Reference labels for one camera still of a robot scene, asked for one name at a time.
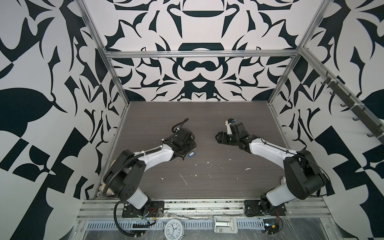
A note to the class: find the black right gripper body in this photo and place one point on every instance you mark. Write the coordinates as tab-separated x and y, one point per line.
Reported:
226	139

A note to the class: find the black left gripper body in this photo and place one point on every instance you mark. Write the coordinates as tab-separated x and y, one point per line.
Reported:
187	149

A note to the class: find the blue key tag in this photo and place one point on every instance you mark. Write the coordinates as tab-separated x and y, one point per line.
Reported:
191	154

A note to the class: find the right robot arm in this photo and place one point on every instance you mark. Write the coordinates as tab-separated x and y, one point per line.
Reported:
303	177

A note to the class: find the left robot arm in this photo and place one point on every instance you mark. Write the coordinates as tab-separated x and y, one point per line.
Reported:
125	174

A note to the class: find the white alarm clock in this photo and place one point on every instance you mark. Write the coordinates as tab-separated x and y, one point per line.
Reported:
174	230

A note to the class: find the silver metal latch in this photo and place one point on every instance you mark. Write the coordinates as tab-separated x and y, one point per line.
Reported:
225	225

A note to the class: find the black wall hook rail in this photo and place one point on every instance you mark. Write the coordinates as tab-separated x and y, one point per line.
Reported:
351	102

